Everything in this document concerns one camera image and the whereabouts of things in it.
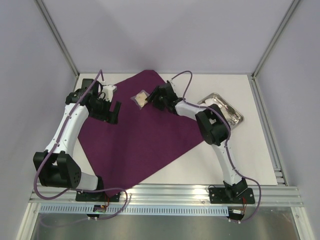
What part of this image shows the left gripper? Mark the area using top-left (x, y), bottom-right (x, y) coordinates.
top-left (89, 95), bottom-right (121, 125)

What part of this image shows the gauze packet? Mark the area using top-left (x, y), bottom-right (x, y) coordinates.
top-left (130, 90), bottom-right (150, 109)
top-left (221, 108), bottom-right (238, 122)

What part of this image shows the purple cloth mat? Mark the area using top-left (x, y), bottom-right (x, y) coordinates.
top-left (78, 70), bottom-right (203, 197)

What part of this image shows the steel instrument tray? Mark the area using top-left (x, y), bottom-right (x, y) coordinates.
top-left (197, 92), bottom-right (245, 130)

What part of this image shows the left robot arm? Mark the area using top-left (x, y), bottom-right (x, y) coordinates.
top-left (33, 78), bottom-right (121, 201)

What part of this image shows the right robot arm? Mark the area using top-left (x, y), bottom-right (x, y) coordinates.
top-left (145, 82), bottom-right (248, 203)

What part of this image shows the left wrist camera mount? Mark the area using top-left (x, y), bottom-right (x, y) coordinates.
top-left (102, 84), bottom-right (117, 102)

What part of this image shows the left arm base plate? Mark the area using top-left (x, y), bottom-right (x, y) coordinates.
top-left (75, 187), bottom-right (125, 203)

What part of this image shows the slotted cable duct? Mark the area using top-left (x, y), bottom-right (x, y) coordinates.
top-left (39, 203), bottom-right (229, 217)

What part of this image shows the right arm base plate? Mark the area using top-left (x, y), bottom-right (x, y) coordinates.
top-left (208, 186), bottom-right (256, 205)

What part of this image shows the left aluminium frame post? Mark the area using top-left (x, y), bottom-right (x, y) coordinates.
top-left (34, 0), bottom-right (80, 79)

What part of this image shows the aluminium frame post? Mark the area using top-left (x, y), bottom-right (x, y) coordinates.
top-left (34, 0), bottom-right (80, 79)
top-left (251, 0), bottom-right (302, 80)

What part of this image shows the aluminium front rail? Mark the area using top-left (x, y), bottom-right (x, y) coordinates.
top-left (29, 183), bottom-right (304, 207)

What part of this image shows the aluminium rail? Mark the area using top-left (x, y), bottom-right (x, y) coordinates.
top-left (29, 183), bottom-right (304, 207)
top-left (248, 74), bottom-right (288, 187)

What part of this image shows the right side aluminium rail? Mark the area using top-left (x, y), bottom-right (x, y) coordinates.
top-left (248, 74), bottom-right (288, 187)

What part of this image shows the right aluminium frame post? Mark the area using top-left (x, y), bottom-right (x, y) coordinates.
top-left (251, 0), bottom-right (302, 80)

